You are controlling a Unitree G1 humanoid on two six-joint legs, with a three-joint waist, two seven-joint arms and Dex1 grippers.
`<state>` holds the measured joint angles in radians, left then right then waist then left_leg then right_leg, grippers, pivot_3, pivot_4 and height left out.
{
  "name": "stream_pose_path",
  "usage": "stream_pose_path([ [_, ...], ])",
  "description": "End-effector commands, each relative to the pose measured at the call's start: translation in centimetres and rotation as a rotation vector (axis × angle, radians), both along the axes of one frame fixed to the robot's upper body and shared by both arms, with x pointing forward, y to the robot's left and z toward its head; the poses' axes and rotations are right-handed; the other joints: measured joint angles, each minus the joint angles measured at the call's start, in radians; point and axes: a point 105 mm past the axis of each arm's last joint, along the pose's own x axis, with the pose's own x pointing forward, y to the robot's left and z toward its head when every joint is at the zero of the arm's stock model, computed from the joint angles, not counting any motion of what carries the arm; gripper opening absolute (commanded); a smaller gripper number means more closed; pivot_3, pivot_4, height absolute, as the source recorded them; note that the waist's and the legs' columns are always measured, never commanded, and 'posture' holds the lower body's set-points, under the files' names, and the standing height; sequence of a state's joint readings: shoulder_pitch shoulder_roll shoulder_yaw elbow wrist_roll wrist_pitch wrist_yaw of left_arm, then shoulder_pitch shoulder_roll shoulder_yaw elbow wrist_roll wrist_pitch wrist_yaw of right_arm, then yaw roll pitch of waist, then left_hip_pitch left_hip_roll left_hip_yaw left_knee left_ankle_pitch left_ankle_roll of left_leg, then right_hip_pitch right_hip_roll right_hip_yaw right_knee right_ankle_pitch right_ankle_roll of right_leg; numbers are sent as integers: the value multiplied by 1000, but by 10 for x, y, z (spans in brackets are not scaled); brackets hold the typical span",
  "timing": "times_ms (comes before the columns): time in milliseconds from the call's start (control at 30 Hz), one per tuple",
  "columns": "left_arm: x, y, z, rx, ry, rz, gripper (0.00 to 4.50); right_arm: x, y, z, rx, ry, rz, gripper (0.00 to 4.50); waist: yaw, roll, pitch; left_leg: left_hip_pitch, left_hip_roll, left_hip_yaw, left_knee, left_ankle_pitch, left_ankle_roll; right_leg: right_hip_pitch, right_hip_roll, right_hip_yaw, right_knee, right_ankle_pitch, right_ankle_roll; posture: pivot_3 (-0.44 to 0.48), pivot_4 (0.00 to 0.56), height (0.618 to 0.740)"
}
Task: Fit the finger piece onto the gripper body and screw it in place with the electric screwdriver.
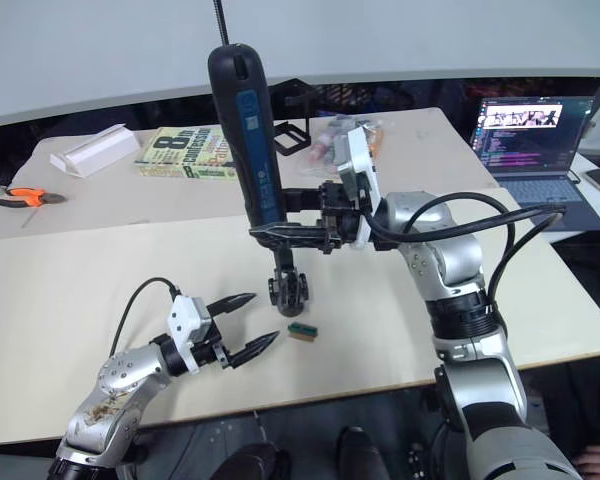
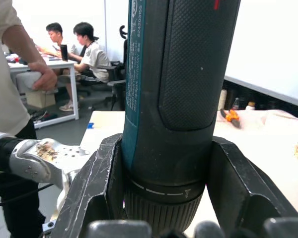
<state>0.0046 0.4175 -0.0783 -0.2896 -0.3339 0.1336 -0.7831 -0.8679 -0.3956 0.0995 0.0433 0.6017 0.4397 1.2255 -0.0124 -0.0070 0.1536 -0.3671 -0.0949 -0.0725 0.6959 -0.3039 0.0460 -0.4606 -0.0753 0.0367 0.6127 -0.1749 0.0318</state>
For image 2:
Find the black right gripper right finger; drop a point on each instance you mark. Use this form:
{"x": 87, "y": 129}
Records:
{"x": 233, "y": 178}

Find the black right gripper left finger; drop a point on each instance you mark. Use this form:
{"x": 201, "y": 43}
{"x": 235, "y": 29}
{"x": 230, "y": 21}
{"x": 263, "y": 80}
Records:
{"x": 89, "y": 188}

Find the black and teal electric screwdriver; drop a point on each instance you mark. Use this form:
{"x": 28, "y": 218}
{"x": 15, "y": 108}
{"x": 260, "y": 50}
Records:
{"x": 183, "y": 99}

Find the white rounded object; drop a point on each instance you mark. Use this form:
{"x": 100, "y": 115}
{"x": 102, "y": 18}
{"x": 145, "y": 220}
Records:
{"x": 24, "y": 80}

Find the standing person's hand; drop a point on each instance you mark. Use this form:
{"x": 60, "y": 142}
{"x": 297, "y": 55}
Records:
{"x": 47, "y": 79}

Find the small blue object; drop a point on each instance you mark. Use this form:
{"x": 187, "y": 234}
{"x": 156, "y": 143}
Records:
{"x": 90, "y": 125}

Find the beige table cover sheet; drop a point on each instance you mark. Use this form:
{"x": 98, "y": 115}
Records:
{"x": 275, "y": 124}

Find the small white bottle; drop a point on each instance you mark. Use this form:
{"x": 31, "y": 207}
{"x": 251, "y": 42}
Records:
{"x": 249, "y": 107}

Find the white paper roll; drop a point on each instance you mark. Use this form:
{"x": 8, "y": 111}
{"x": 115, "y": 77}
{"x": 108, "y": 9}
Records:
{"x": 222, "y": 100}

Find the cardboard box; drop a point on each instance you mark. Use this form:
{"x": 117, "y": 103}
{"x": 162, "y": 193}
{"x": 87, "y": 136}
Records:
{"x": 41, "y": 99}

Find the black office chair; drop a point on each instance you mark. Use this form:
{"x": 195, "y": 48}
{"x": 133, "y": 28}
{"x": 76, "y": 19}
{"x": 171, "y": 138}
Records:
{"x": 123, "y": 81}
{"x": 106, "y": 72}

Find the standing person in white shirt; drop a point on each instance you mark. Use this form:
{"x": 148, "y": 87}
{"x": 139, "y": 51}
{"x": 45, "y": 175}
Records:
{"x": 2, "y": 104}

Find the white office desk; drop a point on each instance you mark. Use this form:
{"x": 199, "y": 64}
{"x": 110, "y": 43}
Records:
{"x": 62, "y": 65}

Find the seated person in grey shirt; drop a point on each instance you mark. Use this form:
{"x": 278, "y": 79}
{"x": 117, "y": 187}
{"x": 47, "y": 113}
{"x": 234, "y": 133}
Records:
{"x": 96, "y": 59}

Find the white partition panel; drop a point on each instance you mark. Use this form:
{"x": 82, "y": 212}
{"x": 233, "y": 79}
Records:
{"x": 270, "y": 49}

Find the black tumbler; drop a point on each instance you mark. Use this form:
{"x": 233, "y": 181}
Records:
{"x": 64, "y": 53}

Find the seated person with short hair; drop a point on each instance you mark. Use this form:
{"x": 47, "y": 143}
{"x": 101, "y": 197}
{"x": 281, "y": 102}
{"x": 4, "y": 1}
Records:
{"x": 60, "y": 42}

